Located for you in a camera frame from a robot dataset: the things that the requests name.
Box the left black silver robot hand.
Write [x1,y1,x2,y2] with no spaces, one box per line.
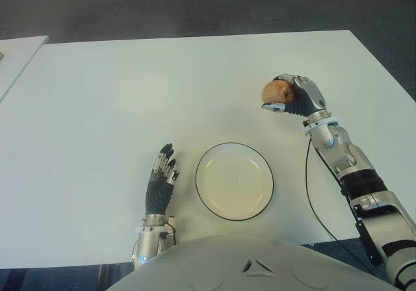
[144,143,180,216]

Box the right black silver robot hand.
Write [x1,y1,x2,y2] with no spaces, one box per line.
[261,73,328,117]

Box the red yellow apple with sticker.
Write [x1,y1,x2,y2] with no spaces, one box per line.
[261,80,296,105]

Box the white plate with black rim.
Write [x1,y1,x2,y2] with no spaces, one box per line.
[195,142,276,221]

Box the grey robot torso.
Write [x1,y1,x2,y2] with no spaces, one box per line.
[107,234,404,291]

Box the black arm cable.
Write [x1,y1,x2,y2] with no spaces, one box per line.
[304,134,350,249]

